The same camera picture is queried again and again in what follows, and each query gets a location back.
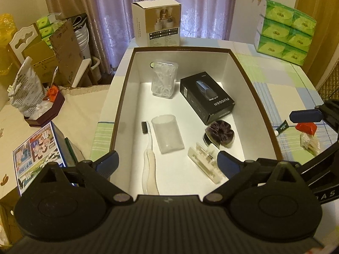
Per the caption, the red candy wrapper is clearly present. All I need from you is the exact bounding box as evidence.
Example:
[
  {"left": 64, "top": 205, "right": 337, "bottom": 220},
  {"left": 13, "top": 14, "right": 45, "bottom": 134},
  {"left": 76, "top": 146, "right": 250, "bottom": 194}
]
[{"left": 295, "top": 122, "right": 317, "bottom": 136}]

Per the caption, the cotton swab packet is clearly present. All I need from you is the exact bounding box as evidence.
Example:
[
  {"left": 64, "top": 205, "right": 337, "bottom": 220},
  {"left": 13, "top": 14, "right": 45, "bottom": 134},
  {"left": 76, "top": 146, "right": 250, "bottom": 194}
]
[{"left": 300, "top": 133, "right": 321, "bottom": 157}]

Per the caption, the black green cream tube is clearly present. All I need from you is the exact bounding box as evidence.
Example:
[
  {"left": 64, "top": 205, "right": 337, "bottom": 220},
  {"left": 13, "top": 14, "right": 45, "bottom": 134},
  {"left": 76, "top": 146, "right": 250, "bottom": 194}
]
[{"left": 274, "top": 120, "right": 289, "bottom": 137}]

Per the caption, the quilted olive cushion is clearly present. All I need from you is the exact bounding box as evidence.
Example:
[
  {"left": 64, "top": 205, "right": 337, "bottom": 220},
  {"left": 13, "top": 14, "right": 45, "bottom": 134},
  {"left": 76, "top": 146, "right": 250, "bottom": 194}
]
[{"left": 317, "top": 60, "right": 339, "bottom": 101}]

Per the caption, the clear plastic clip packet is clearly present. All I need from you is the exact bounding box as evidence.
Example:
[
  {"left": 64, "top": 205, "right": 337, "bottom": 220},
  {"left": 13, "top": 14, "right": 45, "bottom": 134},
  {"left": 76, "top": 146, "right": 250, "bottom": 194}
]
[{"left": 188, "top": 143, "right": 225, "bottom": 184}]

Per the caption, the checkered tablecloth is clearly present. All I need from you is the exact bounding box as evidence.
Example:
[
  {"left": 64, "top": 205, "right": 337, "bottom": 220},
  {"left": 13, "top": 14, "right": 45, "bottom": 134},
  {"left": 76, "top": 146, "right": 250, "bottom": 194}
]
[{"left": 90, "top": 37, "right": 337, "bottom": 244}]

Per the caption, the dark purple scrunchie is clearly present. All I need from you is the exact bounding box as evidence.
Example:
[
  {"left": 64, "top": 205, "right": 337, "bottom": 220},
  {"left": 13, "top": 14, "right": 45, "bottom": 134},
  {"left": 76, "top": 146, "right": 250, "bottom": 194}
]
[{"left": 203, "top": 120, "right": 234, "bottom": 149}]

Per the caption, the white toothbrush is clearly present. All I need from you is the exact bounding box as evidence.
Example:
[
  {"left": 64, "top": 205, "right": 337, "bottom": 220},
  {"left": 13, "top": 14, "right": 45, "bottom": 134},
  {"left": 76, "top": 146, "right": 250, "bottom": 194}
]
[{"left": 141, "top": 121, "right": 159, "bottom": 196}]

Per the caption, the blue printed flyer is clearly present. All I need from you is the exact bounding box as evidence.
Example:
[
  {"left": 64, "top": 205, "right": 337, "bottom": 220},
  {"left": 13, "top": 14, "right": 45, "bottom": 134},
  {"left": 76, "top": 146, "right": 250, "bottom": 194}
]
[{"left": 13, "top": 122, "right": 67, "bottom": 195}]

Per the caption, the frosted plastic cup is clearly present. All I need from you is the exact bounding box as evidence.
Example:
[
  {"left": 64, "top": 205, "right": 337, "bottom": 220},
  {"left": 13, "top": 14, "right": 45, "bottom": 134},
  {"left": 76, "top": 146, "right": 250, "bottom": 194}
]
[{"left": 151, "top": 115, "right": 185, "bottom": 154}]

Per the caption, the black razor product box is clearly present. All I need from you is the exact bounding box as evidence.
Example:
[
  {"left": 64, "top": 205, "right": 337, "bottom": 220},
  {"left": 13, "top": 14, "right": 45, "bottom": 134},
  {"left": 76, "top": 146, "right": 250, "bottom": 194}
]
[{"left": 180, "top": 72, "right": 235, "bottom": 125}]

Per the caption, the green tissue pack stack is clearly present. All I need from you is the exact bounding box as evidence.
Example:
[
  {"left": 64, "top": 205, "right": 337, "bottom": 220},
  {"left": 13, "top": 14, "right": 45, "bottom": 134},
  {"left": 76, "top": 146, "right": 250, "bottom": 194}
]
[{"left": 254, "top": 0, "right": 317, "bottom": 66}]

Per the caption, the brown cardboard storage box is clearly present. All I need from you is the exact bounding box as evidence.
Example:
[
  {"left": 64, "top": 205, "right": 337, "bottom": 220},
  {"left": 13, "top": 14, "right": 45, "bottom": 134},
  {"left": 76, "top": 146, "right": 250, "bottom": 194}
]
[{"left": 110, "top": 47, "right": 282, "bottom": 197}]

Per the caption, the dark wooden tray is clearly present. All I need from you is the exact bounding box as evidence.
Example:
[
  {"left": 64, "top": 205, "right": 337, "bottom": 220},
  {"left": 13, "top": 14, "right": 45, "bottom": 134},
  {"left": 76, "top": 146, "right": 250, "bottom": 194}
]
[{"left": 24, "top": 84, "right": 65, "bottom": 127}]

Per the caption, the silver foil bag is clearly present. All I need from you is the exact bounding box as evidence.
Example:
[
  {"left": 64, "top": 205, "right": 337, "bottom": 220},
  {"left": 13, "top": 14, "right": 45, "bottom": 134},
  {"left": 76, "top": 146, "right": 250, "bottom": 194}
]
[{"left": 8, "top": 56, "right": 45, "bottom": 117}]

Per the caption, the brown cardboard boxes pile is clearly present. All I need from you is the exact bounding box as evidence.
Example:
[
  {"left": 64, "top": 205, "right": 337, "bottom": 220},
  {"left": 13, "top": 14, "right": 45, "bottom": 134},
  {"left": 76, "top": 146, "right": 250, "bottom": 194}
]
[{"left": 7, "top": 21, "right": 97, "bottom": 88}]

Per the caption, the clear floss pick container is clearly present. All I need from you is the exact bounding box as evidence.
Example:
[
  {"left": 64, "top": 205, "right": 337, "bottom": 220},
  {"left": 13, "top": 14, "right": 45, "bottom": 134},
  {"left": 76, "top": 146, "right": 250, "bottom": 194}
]
[{"left": 151, "top": 61, "right": 179, "bottom": 99}]

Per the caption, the purple curtain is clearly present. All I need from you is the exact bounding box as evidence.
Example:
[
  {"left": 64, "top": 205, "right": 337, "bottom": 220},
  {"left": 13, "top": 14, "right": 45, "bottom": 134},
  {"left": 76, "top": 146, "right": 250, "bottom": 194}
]
[{"left": 46, "top": 0, "right": 236, "bottom": 73}]

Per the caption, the white product carton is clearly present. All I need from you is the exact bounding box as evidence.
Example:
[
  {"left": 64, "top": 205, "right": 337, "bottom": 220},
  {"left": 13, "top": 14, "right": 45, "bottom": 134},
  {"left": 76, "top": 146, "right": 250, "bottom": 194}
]
[{"left": 132, "top": 0, "right": 182, "bottom": 47}]

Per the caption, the yellow plastic bag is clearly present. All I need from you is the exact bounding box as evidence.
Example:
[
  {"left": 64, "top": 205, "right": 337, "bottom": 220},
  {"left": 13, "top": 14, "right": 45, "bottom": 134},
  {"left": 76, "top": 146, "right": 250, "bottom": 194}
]
[{"left": 1, "top": 13, "right": 18, "bottom": 90}]

